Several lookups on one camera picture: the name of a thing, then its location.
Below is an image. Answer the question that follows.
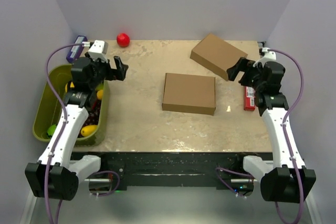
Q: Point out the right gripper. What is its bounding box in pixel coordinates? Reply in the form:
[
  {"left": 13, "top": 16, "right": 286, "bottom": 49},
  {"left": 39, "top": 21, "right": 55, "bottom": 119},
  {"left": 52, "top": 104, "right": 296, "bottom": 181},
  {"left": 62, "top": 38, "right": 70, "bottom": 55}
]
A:
[{"left": 226, "top": 57, "right": 265, "bottom": 92}]

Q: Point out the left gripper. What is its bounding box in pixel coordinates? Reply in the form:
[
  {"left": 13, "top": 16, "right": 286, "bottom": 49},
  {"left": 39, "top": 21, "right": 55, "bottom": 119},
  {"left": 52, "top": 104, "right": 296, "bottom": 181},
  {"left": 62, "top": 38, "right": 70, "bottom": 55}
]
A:
[{"left": 86, "top": 53, "right": 128, "bottom": 90}]

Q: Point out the brown cardboard box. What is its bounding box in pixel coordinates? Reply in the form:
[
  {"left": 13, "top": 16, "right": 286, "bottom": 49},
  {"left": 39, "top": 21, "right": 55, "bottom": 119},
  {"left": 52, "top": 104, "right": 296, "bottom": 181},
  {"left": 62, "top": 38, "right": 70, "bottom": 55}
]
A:
[
  {"left": 190, "top": 33, "right": 248, "bottom": 81},
  {"left": 162, "top": 73, "right": 216, "bottom": 116}
]

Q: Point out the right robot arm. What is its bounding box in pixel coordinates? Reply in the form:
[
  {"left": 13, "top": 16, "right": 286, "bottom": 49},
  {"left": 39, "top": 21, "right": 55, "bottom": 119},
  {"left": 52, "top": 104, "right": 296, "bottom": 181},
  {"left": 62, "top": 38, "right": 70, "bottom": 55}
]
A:
[{"left": 227, "top": 57, "right": 316, "bottom": 203}]

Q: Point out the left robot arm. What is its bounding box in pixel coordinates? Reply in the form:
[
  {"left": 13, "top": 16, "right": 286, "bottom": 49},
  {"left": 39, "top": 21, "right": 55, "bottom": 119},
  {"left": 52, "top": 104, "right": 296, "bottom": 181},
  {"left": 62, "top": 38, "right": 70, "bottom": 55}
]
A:
[{"left": 25, "top": 56, "right": 128, "bottom": 200}]

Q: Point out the closed brown cardboard box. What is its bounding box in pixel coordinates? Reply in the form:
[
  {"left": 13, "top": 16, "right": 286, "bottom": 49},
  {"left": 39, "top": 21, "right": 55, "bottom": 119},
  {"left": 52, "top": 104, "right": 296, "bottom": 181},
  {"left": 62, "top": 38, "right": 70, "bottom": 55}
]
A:
[{"left": 190, "top": 33, "right": 248, "bottom": 81}]

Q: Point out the red rectangular box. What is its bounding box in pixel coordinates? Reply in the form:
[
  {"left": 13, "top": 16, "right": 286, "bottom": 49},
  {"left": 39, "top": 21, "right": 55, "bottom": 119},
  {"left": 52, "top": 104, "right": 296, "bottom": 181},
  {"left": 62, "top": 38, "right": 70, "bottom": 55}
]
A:
[{"left": 243, "top": 87, "right": 256, "bottom": 111}]

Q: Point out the purple rectangular box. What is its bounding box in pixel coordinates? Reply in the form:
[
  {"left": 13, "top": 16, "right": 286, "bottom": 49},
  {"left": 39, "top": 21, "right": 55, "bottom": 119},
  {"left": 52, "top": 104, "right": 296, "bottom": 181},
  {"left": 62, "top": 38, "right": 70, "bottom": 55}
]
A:
[{"left": 66, "top": 35, "right": 88, "bottom": 63}]

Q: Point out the green lime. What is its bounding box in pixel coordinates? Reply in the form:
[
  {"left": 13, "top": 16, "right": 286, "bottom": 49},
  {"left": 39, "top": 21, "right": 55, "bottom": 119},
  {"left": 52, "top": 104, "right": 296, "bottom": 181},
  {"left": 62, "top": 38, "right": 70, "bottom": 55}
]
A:
[{"left": 96, "top": 83, "right": 103, "bottom": 91}]

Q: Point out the red apple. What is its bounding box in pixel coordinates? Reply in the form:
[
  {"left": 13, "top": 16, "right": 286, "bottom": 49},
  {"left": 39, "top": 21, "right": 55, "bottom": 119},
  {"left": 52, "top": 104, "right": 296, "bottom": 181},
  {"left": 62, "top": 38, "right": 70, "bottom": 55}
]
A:
[{"left": 116, "top": 33, "right": 130, "bottom": 48}]

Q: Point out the small yellow fruit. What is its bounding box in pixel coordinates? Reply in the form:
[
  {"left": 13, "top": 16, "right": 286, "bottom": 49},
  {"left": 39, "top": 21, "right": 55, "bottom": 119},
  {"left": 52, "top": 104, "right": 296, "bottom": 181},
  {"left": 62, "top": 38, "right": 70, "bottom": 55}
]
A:
[{"left": 97, "top": 90, "right": 103, "bottom": 100}]

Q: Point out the yellow lemon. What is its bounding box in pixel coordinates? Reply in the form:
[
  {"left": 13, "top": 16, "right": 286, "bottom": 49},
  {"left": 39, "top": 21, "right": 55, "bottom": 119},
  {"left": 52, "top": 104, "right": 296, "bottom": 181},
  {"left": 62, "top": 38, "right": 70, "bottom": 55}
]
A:
[{"left": 65, "top": 81, "right": 75, "bottom": 93}]

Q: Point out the purple grape bunch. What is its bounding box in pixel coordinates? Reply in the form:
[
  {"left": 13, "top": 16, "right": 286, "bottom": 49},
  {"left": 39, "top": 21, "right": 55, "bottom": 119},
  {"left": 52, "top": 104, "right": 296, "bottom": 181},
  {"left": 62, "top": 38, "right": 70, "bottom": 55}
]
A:
[{"left": 78, "top": 100, "right": 101, "bottom": 138}]

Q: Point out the green plastic bin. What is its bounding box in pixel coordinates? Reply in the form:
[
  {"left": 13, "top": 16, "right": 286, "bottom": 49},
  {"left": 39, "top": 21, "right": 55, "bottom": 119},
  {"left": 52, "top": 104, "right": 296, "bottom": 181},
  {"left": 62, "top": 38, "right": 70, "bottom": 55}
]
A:
[{"left": 33, "top": 64, "right": 110, "bottom": 147}]

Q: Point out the green watermelon ball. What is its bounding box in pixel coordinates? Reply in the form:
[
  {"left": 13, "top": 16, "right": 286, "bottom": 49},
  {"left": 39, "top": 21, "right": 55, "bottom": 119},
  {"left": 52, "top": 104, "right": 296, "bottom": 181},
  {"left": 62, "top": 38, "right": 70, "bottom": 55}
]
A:
[{"left": 47, "top": 124, "right": 57, "bottom": 138}]

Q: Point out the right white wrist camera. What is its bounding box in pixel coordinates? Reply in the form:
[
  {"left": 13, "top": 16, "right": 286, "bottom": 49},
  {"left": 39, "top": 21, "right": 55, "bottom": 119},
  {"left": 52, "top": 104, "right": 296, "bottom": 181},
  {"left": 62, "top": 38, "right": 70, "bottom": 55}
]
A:
[{"left": 253, "top": 47, "right": 276, "bottom": 68}]

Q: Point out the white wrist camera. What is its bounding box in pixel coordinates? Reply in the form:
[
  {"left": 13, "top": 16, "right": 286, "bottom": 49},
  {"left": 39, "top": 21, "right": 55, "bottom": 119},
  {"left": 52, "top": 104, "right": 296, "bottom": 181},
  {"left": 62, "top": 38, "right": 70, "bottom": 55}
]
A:
[
  {"left": 82, "top": 40, "right": 108, "bottom": 62},
  {"left": 253, "top": 47, "right": 276, "bottom": 68}
]

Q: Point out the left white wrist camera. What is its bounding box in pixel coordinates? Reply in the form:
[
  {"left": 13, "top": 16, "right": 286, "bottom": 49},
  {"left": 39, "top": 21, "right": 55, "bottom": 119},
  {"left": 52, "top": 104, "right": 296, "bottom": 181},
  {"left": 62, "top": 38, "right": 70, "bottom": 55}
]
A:
[{"left": 82, "top": 40, "right": 108, "bottom": 62}]

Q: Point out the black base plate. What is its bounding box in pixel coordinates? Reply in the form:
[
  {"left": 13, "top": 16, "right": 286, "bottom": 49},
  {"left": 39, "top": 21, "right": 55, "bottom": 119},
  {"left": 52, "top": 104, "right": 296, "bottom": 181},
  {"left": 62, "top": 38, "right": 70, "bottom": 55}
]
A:
[{"left": 70, "top": 150, "right": 274, "bottom": 191}]

